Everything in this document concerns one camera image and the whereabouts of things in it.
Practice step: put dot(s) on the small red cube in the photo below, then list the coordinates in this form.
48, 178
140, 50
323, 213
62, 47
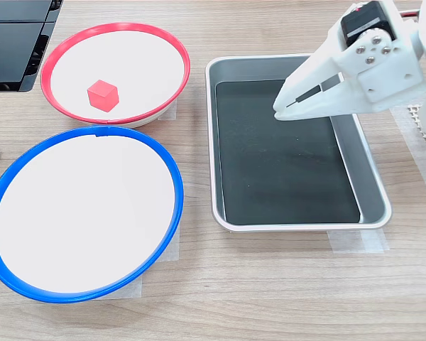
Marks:
101, 97

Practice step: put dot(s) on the steel tray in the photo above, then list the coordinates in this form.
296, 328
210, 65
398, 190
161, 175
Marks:
371, 184

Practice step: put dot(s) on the black tray mat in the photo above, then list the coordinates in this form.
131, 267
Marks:
277, 170

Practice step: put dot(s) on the translucent tape piece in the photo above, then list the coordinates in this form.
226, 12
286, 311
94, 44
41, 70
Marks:
358, 241
170, 112
171, 245
131, 289

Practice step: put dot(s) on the red-rimmed white plate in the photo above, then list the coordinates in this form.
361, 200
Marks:
138, 64

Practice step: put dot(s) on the blue-rimmed white plate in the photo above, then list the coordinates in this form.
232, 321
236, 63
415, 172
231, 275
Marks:
85, 213

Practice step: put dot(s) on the black electronic device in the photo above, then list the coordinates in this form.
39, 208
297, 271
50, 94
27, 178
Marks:
10, 46

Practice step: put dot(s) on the pale perforated base plate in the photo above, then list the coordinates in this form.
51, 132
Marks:
417, 113

